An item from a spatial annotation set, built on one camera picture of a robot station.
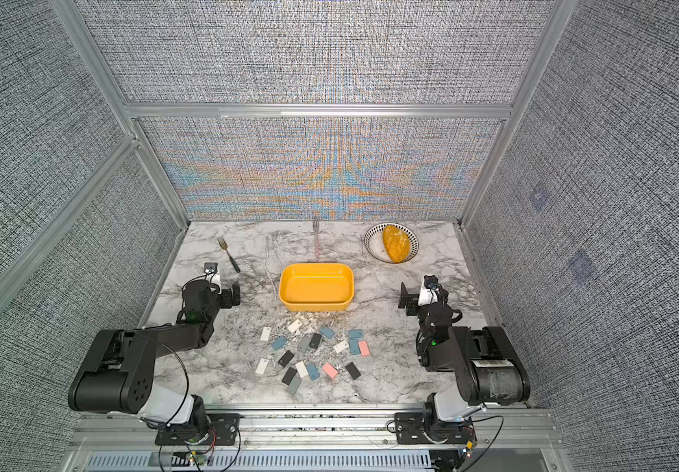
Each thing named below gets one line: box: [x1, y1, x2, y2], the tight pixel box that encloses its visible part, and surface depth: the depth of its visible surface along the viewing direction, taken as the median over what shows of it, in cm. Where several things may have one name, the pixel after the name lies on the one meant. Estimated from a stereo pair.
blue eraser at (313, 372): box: [306, 363, 320, 381], surface depth 85 cm
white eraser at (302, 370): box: [295, 359, 309, 379], surface depth 85 cm
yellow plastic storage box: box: [278, 262, 356, 312], surface depth 100 cm
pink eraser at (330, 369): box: [321, 361, 339, 378], surface depth 85 cm
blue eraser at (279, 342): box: [271, 335, 289, 351], surface depth 90 cm
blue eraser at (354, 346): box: [349, 338, 361, 355], surface depth 89 cm
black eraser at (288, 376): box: [281, 366, 298, 386], surface depth 83 cm
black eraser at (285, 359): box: [277, 350, 295, 368], surface depth 87 cm
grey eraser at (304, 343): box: [298, 336, 312, 354], surface depth 90 cm
